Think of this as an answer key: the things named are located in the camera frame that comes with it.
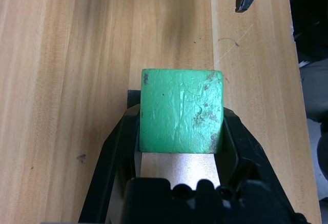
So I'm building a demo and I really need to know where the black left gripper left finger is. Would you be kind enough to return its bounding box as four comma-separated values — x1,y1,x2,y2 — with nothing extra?
78,104,141,224

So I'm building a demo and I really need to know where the green wooden block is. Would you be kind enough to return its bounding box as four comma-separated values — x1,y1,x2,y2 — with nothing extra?
138,68,226,155

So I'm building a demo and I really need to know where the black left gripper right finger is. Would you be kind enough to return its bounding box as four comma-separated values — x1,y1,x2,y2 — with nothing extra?
214,108,298,217

